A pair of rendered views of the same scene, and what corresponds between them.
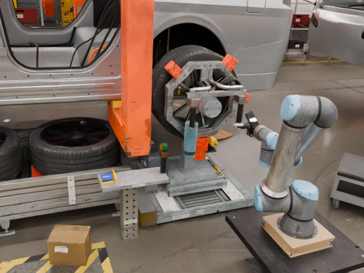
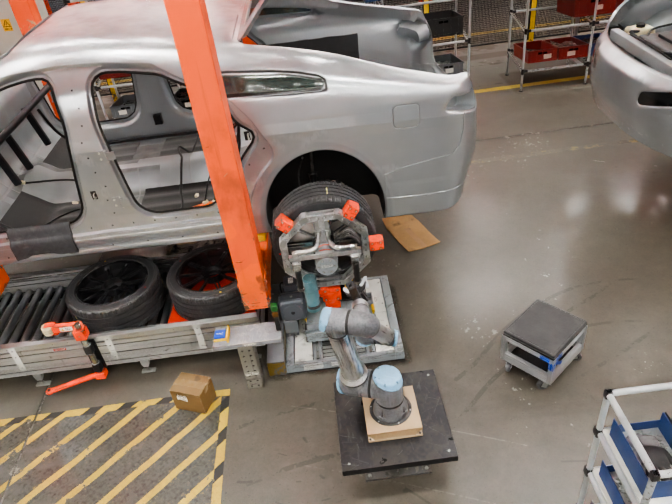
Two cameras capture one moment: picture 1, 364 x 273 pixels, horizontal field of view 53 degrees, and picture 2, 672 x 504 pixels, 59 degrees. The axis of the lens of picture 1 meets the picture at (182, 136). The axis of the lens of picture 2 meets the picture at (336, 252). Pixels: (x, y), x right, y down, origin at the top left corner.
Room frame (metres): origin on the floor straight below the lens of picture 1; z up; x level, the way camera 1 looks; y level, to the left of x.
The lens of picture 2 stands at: (-0.25, -1.34, 2.97)
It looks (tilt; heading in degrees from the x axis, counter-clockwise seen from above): 36 degrees down; 23
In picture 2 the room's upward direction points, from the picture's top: 8 degrees counter-clockwise
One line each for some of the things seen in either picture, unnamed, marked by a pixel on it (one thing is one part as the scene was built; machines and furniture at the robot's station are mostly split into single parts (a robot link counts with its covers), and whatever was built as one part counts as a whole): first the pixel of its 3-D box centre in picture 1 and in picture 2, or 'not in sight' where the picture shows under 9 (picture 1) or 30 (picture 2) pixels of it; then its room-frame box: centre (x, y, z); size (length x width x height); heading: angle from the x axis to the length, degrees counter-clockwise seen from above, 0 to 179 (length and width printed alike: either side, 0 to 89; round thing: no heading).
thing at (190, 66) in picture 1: (202, 100); (325, 249); (2.44, -0.13, 0.85); 0.54 x 0.07 x 0.54; 113
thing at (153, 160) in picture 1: (150, 162); (294, 300); (2.58, 0.23, 0.26); 0.42 x 0.18 x 0.35; 23
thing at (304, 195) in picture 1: (301, 199); (386, 385); (1.73, -0.68, 0.55); 0.17 x 0.15 x 0.18; 92
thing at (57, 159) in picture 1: (76, 146); (215, 281); (2.51, 0.80, 0.39); 0.66 x 0.66 x 0.24
